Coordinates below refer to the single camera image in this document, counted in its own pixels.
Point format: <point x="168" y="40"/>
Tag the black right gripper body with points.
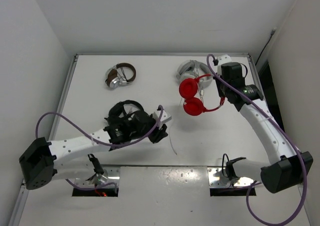
<point x="222" y="87"/>

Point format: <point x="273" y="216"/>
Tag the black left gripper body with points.
<point x="150" y="123"/>

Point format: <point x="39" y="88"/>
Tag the red headphones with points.
<point x="192" y="105"/>

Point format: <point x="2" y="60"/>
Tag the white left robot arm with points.
<point x="43" y="161"/>

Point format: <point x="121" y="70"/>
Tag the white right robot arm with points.
<point x="286" y="165"/>

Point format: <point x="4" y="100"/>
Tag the black headphones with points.
<point x="117" y="112"/>

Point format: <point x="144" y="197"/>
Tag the brown silver headphones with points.
<point x="116" y="77"/>

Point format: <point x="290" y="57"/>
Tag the white grey headphones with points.
<point x="194" y="69"/>

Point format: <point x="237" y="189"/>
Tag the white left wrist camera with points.
<point x="161" y="116"/>

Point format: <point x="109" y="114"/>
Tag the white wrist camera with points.
<point x="223" y="59"/>
<point x="161" y="116"/>

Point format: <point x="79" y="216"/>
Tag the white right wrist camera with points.
<point x="223" y="59"/>

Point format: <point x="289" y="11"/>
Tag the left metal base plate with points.
<point x="110" y="179"/>

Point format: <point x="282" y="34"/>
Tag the metal base plate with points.
<point x="217" y="180"/>
<point x="110" y="179"/>

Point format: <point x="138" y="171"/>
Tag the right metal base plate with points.
<point x="217" y="180"/>

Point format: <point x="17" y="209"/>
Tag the aluminium table edge rail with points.
<point x="23" y="193"/>

